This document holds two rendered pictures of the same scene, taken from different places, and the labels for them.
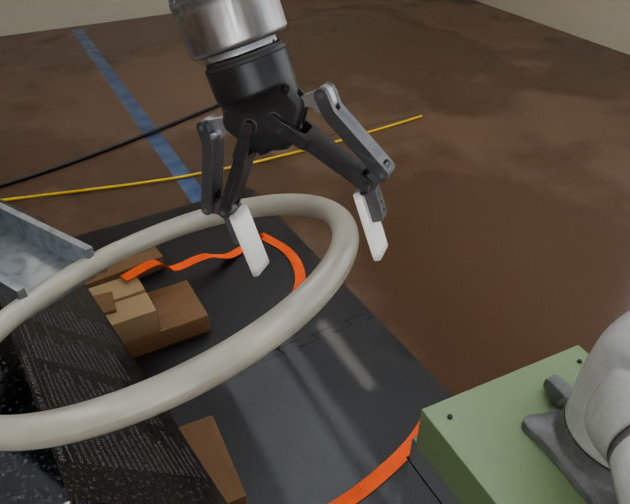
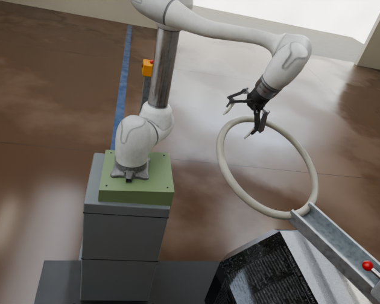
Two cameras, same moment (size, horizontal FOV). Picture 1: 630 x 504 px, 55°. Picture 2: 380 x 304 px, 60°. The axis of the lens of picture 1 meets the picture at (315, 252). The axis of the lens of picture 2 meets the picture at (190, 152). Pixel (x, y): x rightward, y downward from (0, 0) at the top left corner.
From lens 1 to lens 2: 1.77 m
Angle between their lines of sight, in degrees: 109
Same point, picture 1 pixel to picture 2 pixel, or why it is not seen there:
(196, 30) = not seen: hidden behind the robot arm
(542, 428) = (145, 173)
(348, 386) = not seen: outside the picture
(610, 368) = (149, 136)
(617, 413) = (154, 135)
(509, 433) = (153, 179)
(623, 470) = (162, 134)
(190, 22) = not seen: hidden behind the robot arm
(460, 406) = (161, 189)
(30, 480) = (292, 241)
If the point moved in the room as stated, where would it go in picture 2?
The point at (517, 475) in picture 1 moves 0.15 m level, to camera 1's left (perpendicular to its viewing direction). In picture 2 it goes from (160, 172) to (187, 184)
